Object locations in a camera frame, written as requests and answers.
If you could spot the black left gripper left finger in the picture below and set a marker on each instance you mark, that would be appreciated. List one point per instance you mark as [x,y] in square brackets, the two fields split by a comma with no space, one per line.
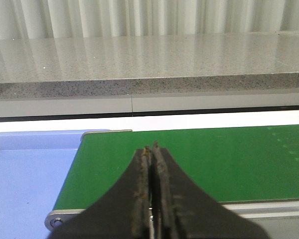
[121,213]

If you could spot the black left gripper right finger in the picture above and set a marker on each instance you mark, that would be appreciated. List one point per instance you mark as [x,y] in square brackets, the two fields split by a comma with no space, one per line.
[182,210]

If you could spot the green conveyor belt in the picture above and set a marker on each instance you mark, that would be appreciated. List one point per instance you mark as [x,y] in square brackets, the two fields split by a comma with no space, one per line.
[230,164]

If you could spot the blue plastic tray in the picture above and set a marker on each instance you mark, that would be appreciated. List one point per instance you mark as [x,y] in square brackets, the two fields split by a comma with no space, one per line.
[33,167]

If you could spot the grey stone counter ledge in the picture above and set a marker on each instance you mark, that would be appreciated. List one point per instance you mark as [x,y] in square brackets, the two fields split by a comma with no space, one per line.
[109,66]

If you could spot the white pleated curtain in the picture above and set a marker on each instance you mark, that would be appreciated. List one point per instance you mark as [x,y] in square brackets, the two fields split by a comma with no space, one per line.
[32,19]

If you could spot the silver conveyor frame rail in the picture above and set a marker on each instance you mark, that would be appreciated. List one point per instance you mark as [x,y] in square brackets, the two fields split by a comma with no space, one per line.
[248,209]

